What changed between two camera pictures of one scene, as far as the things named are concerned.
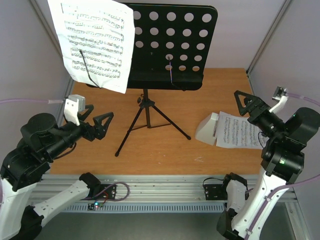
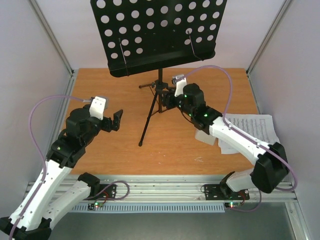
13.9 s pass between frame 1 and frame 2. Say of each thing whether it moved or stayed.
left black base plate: stayed
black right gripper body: moved
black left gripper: moved
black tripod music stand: moved
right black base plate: stayed
